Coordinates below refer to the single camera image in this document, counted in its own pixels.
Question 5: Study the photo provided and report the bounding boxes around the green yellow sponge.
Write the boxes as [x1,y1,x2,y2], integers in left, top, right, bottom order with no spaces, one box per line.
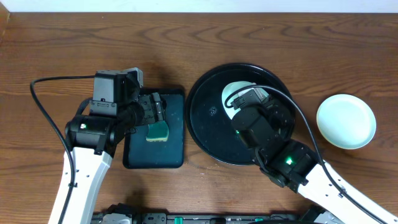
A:
[146,121,169,142]

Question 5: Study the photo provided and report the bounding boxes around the light green plate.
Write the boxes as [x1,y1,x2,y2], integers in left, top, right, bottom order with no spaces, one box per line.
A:
[221,81,269,119]
[316,94,377,150]

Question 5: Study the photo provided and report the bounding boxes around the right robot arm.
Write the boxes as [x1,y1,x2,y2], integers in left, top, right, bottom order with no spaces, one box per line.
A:
[224,93,397,223]

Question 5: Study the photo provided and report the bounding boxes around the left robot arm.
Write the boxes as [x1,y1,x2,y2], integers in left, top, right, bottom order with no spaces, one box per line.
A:
[49,92,169,223]

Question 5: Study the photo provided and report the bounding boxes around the black rectangular tray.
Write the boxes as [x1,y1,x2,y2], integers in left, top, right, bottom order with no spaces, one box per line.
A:
[123,89,185,169]

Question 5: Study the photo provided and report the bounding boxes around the black round tray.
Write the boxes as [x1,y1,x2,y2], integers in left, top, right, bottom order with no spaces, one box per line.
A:
[185,63,291,166]

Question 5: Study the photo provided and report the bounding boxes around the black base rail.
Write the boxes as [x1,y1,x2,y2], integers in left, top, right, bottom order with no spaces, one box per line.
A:
[90,203,341,224]

